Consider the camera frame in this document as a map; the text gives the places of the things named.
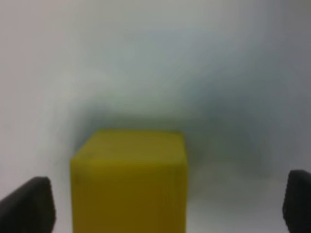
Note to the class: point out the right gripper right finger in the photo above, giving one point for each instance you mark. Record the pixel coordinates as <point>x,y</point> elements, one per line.
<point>296,208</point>

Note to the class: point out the yellow cube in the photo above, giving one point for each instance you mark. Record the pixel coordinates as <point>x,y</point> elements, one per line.
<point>130,181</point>

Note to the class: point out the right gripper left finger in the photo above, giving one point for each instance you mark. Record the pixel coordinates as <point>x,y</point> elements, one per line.
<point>29,209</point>

